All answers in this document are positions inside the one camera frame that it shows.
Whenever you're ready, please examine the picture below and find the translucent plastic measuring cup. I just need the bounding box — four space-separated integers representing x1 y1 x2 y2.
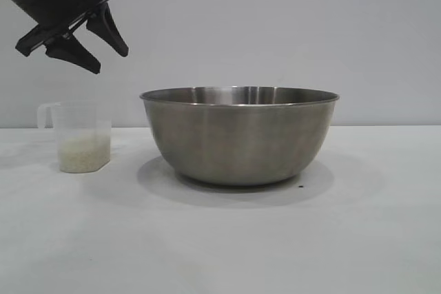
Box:
37 101 113 174

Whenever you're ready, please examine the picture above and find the white uncooked rice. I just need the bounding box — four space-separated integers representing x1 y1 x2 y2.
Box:
59 134 112 173

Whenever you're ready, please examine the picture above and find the stainless steel mixing bowl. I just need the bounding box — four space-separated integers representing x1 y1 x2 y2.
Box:
139 86 340 187

